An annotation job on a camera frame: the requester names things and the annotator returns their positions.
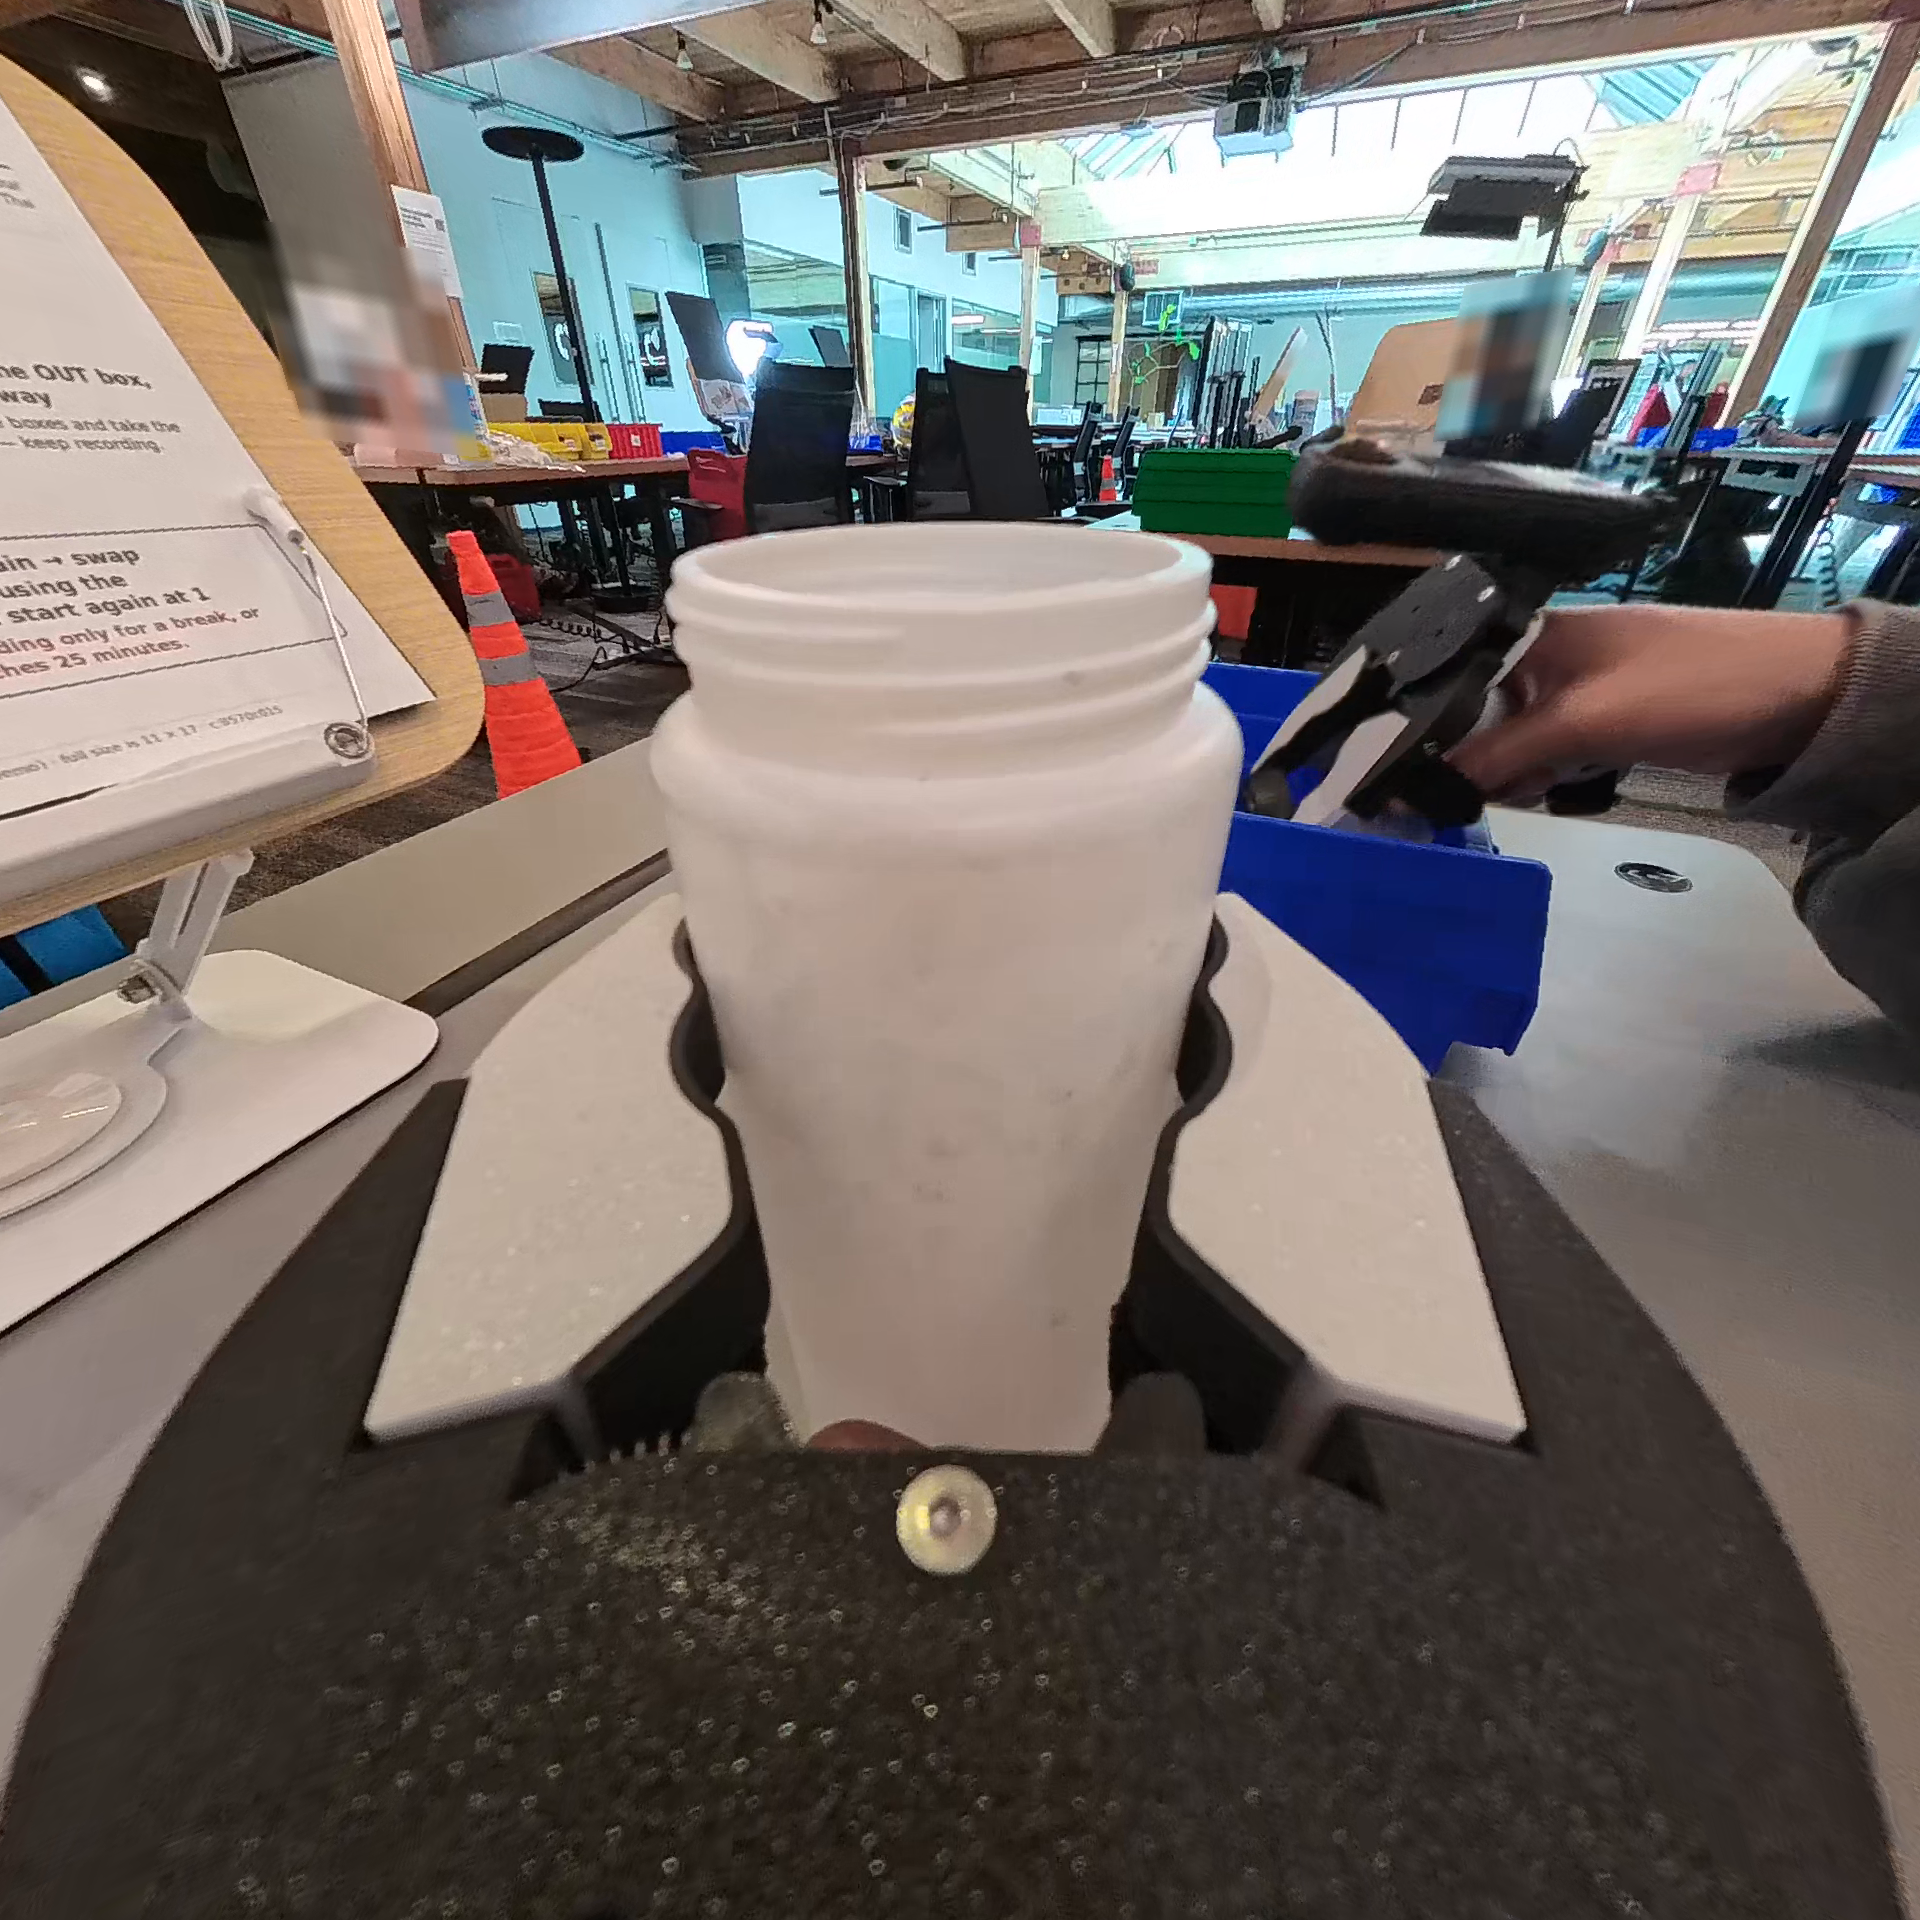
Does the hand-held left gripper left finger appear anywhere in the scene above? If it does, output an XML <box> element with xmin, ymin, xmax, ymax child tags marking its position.
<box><xmin>364</xmin><ymin>895</ymin><xmax>773</xmax><ymax>1453</ymax></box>

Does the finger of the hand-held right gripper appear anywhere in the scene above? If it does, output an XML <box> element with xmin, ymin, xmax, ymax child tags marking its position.
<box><xmin>1290</xmin><ymin>701</ymin><xmax>1445</xmax><ymax>828</ymax></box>
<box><xmin>1245</xmin><ymin>644</ymin><xmax>1391</xmax><ymax>822</ymax></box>

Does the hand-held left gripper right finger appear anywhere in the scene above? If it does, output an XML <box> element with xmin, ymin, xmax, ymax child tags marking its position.
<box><xmin>1118</xmin><ymin>890</ymin><xmax>1532</xmax><ymax>1468</ymax></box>

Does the blue plastic bin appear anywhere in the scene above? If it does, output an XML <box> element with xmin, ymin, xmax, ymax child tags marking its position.
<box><xmin>1199</xmin><ymin>660</ymin><xmax>1554</xmax><ymax>1073</ymax></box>

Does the white plastic bottle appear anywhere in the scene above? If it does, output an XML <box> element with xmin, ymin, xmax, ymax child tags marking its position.
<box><xmin>649</xmin><ymin>518</ymin><xmax>1249</xmax><ymax>1453</ymax></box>

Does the person's right forearm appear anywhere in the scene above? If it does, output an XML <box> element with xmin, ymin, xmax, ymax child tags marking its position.
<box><xmin>1726</xmin><ymin>596</ymin><xmax>1920</xmax><ymax>1038</ymax></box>

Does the person's right hand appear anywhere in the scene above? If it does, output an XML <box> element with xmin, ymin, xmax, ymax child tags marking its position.
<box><xmin>1446</xmin><ymin>598</ymin><xmax>1859</xmax><ymax>812</ymax></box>

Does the wooden side table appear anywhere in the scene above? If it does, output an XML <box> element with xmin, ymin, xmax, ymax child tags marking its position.
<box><xmin>1087</xmin><ymin>517</ymin><xmax>1450</xmax><ymax>663</ymax></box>

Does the green crate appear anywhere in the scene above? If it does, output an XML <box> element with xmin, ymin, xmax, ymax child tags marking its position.
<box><xmin>1131</xmin><ymin>447</ymin><xmax>1299</xmax><ymax>538</ymax></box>

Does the black office chair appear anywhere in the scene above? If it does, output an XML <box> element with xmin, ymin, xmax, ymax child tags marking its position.
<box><xmin>900</xmin><ymin>356</ymin><xmax>1051</xmax><ymax>524</ymax></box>
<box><xmin>743</xmin><ymin>358</ymin><xmax>858</xmax><ymax>534</ymax></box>

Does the orange traffic cone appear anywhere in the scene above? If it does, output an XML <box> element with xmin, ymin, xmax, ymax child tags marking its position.
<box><xmin>446</xmin><ymin>527</ymin><xmax>585</xmax><ymax>799</ymax></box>

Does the ceiling projector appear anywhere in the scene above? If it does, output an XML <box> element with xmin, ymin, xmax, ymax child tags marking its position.
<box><xmin>1212</xmin><ymin>65</ymin><xmax>1299</xmax><ymax>159</ymax></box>

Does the blue bag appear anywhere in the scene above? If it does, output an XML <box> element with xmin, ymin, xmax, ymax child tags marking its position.
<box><xmin>0</xmin><ymin>900</ymin><xmax>127</xmax><ymax>1008</ymax></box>

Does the wooden background table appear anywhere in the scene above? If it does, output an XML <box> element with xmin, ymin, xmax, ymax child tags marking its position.
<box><xmin>353</xmin><ymin>450</ymin><xmax>903</xmax><ymax>607</ymax></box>

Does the instruction sheet on wooden stand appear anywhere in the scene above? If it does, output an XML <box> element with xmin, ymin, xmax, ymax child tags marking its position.
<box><xmin>0</xmin><ymin>53</ymin><xmax>486</xmax><ymax>1337</ymax></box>

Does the printed instruction sheet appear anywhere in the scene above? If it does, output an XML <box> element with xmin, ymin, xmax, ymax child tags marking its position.
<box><xmin>0</xmin><ymin>96</ymin><xmax>436</xmax><ymax>817</ymax></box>

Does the black floor lamp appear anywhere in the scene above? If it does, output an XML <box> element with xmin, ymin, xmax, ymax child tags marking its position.
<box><xmin>479</xmin><ymin>124</ymin><xmax>618</xmax><ymax>423</ymax></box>

